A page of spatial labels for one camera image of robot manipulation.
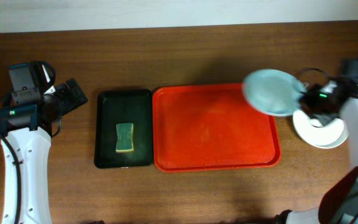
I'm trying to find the white plate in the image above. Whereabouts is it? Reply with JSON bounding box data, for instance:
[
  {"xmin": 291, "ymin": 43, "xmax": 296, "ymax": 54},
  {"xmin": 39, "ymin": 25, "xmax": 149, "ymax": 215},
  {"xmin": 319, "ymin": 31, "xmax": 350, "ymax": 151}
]
[{"xmin": 292, "ymin": 110, "xmax": 347, "ymax": 147}]

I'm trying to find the light blue plate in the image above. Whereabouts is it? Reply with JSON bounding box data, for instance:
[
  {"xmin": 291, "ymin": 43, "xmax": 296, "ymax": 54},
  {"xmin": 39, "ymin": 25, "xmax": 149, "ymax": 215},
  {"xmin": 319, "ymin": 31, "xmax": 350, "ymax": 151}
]
[{"xmin": 242, "ymin": 69, "xmax": 306, "ymax": 117}]

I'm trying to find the black plastic tray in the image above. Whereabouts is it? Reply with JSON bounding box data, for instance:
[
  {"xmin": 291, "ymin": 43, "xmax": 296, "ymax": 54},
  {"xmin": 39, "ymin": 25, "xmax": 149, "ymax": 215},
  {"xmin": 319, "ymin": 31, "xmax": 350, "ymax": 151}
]
[{"xmin": 94, "ymin": 89, "xmax": 154, "ymax": 169}]

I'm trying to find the green yellow sponge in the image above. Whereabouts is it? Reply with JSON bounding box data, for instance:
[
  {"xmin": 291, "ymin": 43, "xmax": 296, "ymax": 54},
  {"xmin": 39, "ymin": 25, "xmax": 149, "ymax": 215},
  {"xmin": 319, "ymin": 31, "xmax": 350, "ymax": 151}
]
[{"xmin": 116, "ymin": 123, "xmax": 134, "ymax": 153}]

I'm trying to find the red plastic tray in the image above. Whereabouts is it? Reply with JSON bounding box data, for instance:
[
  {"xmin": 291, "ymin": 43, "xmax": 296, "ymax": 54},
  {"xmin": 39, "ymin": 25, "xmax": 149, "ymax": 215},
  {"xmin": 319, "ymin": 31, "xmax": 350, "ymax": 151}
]
[{"xmin": 152, "ymin": 83, "xmax": 281, "ymax": 173}]

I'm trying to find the pale green plate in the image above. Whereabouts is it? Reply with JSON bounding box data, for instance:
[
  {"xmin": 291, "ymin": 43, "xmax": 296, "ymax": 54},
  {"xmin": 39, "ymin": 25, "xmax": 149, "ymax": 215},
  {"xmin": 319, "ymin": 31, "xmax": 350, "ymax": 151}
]
[{"xmin": 317, "ymin": 130, "xmax": 349, "ymax": 149}]

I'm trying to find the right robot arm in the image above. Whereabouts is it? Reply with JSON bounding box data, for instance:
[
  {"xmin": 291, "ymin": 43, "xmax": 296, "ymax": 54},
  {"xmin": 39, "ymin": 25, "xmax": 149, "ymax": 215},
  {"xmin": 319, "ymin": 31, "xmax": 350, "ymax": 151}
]
[{"xmin": 272, "ymin": 58, "xmax": 358, "ymax": 223}]

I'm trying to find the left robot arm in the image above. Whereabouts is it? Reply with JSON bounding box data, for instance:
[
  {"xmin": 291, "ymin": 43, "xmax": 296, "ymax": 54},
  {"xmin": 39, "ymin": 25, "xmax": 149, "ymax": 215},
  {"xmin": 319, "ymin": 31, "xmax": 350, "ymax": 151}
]
[{"xmin": 0, "ymin": 61, "xmax": 88, "ymax": 223}]

